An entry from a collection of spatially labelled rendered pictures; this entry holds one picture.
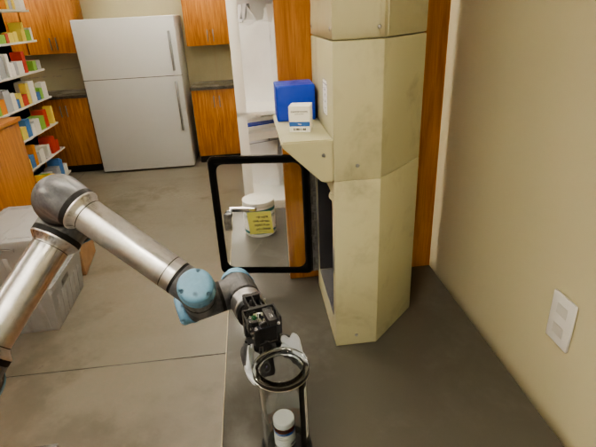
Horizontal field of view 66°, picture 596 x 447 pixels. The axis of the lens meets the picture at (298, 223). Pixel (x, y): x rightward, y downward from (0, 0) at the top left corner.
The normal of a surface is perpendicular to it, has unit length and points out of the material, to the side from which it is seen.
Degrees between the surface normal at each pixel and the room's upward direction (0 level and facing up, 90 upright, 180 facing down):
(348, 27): 90
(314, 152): 90
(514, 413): 0
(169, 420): 0
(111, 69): 90
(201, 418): 0
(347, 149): 90
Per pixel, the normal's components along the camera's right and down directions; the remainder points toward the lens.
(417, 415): -0.04, -0.91
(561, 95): -0.99, 0.09
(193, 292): 0.14, -0.36
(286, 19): 0.11, 0.41
